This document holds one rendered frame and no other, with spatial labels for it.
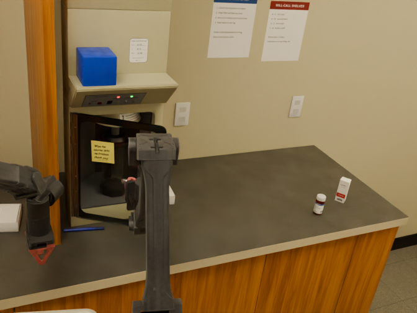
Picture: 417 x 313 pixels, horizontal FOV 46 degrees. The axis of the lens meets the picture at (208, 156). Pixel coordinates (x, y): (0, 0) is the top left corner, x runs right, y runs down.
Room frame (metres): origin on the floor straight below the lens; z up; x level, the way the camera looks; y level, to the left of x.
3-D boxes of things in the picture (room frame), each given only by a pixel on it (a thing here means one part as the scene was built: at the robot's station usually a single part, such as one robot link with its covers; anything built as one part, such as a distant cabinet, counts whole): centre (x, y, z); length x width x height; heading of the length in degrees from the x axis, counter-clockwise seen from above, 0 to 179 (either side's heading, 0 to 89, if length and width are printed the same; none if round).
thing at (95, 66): (1.40, 0.37, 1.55); 0.10 x 0.10 x 0.09; 28
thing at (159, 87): (1.44, 0.29, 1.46); 0.32 x 0.11 x 0.10; 118
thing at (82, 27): (1.61, 0.38, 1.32); 0.32 x 0.25 x 0.77; 118
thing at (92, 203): (1.41, 0.29, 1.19); 0.30 x 0.01 x 0.40; 86
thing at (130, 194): (1.26, 0.19, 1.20); 0.07 x 0.07 x 0.10; 25
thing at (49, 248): (1.05, 0.43, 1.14); 0.07 x 0.07 x 0.09; 28
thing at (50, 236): (1.06, 0.43, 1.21); 0.10 x 0.07 x 0.07; 28
